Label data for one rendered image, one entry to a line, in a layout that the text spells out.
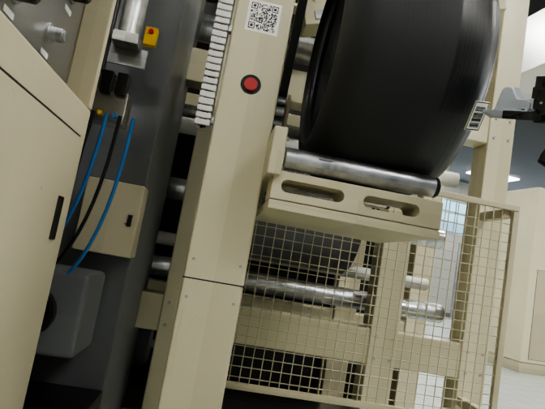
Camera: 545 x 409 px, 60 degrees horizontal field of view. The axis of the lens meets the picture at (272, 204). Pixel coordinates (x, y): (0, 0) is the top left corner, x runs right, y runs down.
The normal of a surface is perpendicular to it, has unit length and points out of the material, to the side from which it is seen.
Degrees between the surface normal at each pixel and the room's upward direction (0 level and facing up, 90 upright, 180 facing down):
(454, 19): 90
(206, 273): 90
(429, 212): 90
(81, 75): 90
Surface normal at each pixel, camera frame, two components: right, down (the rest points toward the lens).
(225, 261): 0.12, -0.10
